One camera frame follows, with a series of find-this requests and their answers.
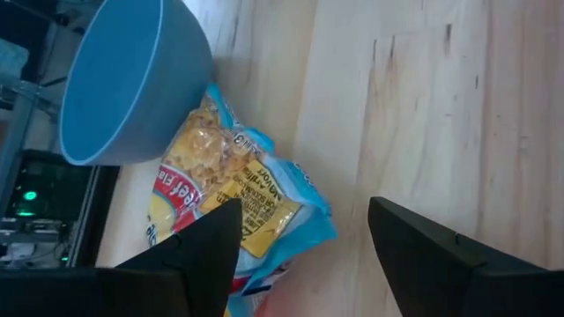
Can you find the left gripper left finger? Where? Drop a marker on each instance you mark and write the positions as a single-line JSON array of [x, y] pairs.
[[132, 290]]

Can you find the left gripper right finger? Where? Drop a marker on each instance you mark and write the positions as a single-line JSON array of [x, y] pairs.
[[440, 273]]

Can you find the blue beef ramen pack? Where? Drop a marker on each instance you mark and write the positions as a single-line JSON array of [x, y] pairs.
[[220, 167]]

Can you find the computer with green lights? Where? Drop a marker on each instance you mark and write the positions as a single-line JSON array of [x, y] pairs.
[[44, 193]]

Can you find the blue bowl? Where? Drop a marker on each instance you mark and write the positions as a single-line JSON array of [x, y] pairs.
[[132, 88]]

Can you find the black metal table frame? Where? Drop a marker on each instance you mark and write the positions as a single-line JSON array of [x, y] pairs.
[[101, 211]]

